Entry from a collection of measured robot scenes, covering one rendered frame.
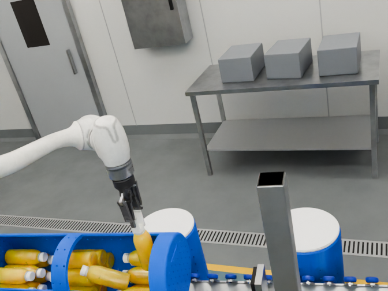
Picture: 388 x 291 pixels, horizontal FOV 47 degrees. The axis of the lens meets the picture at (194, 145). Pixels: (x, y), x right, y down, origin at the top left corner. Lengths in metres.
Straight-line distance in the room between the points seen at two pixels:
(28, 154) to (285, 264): 0.81
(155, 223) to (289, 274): 1.08
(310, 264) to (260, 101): 3.16
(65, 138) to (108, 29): 3.73
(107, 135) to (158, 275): 0.53
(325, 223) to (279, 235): 0.88
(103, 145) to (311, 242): 0.90
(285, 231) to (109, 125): 0.66
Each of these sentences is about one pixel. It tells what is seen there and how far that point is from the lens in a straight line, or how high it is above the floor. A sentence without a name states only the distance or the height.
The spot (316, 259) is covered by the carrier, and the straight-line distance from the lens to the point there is 1.83.
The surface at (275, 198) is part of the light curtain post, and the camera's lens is 0.99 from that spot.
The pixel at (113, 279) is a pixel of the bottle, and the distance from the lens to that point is 1.77.
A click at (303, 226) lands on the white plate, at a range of 1.91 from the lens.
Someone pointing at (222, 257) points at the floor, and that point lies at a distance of 3.40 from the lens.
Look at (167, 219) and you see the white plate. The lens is 2.10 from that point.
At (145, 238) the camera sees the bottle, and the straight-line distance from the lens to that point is 1.65.
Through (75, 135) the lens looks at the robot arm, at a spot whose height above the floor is 1.68.
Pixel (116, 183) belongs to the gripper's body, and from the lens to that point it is 1.50.
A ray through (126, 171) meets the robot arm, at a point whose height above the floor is 1.56.
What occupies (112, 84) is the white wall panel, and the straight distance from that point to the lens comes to 5.44.
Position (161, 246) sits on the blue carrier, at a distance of 1.64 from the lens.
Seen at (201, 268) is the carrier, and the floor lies 0.81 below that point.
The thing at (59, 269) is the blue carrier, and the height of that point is 1.19.
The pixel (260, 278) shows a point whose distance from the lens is 1.65.
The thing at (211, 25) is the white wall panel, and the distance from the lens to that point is 4.67.
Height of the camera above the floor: 2.24
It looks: 27 degrees down
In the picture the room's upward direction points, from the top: 13 degrees counter-clockwise
